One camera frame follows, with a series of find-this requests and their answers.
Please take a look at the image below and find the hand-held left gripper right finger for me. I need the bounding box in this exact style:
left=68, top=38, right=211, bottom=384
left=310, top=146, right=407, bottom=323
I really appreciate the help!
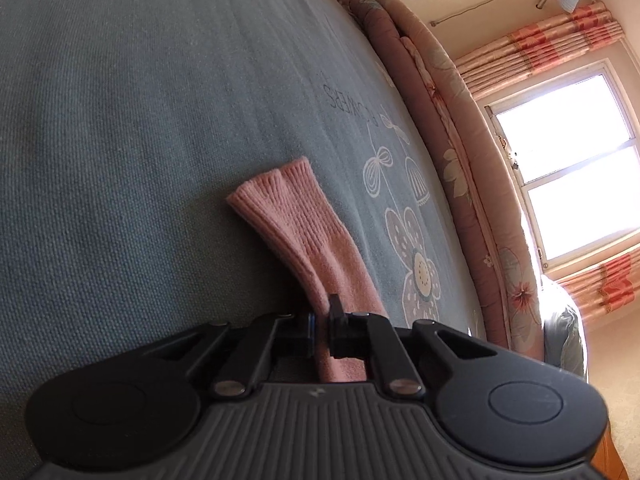
left=327, top=294, right=493, bottom=398

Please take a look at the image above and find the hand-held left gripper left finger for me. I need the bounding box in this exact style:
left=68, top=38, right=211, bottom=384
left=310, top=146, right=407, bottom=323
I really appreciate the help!
left=132, top=312, right=317, bottom=401

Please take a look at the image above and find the pink and cream knit sweater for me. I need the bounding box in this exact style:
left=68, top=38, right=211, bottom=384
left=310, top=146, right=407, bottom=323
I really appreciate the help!
left=226, top=156, right=391, bottom=383

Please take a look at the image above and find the pink floral folded quilt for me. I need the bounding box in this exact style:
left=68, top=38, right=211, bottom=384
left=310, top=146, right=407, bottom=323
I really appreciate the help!
left=334, top=0, right=546, bottom=361

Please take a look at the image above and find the blue floral pillow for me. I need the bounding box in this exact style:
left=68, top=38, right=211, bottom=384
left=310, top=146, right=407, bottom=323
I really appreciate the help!
left=542, top=275, right=588, bottom=378

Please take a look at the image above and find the window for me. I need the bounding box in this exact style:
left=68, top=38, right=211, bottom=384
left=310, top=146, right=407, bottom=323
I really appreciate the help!
left=485, top=57, right=640, bottom=271

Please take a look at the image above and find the wooden headboard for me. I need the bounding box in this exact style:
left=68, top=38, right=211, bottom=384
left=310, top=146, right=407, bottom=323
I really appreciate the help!
left=590, top=425, right=632, bottom=480

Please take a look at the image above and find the hanging wall cord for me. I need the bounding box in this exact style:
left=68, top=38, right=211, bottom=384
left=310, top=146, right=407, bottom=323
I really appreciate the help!
left=430, top=0, right=553, bottom=27

